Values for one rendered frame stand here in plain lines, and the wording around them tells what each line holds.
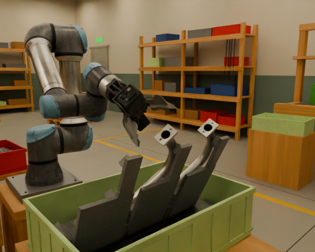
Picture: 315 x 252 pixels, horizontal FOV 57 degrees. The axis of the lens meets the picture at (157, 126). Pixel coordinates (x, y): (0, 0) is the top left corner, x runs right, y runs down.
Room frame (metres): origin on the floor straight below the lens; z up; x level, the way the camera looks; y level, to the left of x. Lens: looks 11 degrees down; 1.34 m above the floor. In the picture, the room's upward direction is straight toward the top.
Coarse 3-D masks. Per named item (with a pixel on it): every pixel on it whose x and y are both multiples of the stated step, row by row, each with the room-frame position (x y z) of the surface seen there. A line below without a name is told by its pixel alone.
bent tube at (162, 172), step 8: (168, 128) 0.77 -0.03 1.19; (160, 136) 0.76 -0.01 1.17; (168, 136) 0.80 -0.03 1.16; (168, 144) 0.77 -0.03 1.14; (168, 152) 0.83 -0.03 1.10; (168, 160) 0.83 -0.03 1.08; (160, 168) 0.84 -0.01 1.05; (168, 168) 0.83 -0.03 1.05; (152, 176) 0.83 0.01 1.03; (160, 176) 0.82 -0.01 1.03; (144, 184) 0.81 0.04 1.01; (136, 192) 0.80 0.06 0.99
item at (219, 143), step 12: (216, 144) 0.88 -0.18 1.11; (216, 156) 0.90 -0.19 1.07; (204, 168) 0.90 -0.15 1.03; (192, 180) 0.87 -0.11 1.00; (204, 180) 0.94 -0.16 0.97; (180, 192) 0.85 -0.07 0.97; (192, 192) 0.92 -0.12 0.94; (168, 204) 0.89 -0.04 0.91; (180, 204) 0.90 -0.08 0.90; (192, 204) 0.98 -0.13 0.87; (168, 216) 0.89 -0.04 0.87
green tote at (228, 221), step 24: (144, 168) 1.12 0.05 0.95; (48, 192) 0.87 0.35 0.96; (72, 192) 0.92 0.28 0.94; (96, 192) 0.97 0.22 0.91; (216, 192) 1.02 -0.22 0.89; (240, 192) 0.87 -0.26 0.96; (48, 216) 0.86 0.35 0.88; (72, 216) 0.91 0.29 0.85; (192, 216) 0.72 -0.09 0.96; (216, 216) 0.78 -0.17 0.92; (240, 216) 0.87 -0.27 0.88; (48, 240) 0.68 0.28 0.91; (144, 240) 0.60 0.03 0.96; (168, 240) 0.66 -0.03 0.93; (192, 240) 0.71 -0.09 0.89; (216, 240) 0.79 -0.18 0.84
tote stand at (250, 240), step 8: (24, 240) 0.87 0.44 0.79; (240, 240) 0.87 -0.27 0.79; (248, 240) 0.87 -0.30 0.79; (256, 240) 0.87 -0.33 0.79; (16, 248) 0.83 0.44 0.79; (24, 248) 0.83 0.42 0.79; (232, 248) 0.83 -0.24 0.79; (240, 248) 0.83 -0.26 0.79; (248, 248) 0.83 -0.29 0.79; (256, 248) 0.83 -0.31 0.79; (264, 248) 0.83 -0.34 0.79; (272, 248) 0.83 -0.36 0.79
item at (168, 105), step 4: (156, 96) 0.81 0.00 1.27; (160, 96) 0.81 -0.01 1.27; (148, 100) 0.84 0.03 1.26; (152, 100) 0.83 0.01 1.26; (156, 100) 0.83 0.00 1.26; (160, 100) 0.82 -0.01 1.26; (164, 100) 0.82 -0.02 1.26; (152, 104) 0.85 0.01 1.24; (156, 104) 0.84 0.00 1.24; (160, 104) 0.83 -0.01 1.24; (164, 104) 0.83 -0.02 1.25; (168, 104) 0.83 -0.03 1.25; (172, 104) 0.82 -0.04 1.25; (152, 108) 0.84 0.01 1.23; (156, 108) 0.84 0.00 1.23; (160, 108) 0.84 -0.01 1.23; (164, 108) 0.83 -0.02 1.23; (168, 108) 0.82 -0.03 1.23; (172, 108) 0.81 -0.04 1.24; (176, 108) 0.81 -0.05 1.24
